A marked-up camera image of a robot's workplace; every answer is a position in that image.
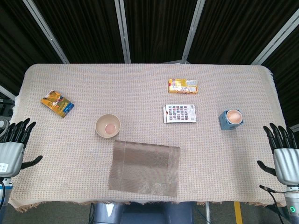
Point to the silver partition post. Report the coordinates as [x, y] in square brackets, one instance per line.
[192, 30]
[275, 37]
[5, 91]
[122, 30]
[294, 128]
[45, 31]

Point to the light brown bowl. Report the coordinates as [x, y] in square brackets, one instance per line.
[108, 126]

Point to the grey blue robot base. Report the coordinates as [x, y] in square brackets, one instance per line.
[140, 214]

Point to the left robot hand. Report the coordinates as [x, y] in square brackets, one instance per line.
[10, 156]

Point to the pink cup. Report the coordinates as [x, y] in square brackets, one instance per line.
[234, 117]

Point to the brown woven placemat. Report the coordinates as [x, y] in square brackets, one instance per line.
[144, 168]

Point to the beige waffle tablecloth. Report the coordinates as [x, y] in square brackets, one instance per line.
[140, 93]

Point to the white box with colour squares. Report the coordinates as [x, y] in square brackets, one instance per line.
[180, 113]

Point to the yellow and blue snack box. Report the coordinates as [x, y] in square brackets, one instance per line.
[57, 103]

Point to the metal table leg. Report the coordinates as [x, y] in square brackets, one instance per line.
[207, 213]

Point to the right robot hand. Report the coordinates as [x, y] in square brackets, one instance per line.
[287, 163]

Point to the yellow cracker box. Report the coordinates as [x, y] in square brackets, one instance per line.
[183, 86]

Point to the black curtain panel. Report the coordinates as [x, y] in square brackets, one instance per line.
[289, 70]
[88, 30]
[18, 46]
[156, 30]
[233, 30]

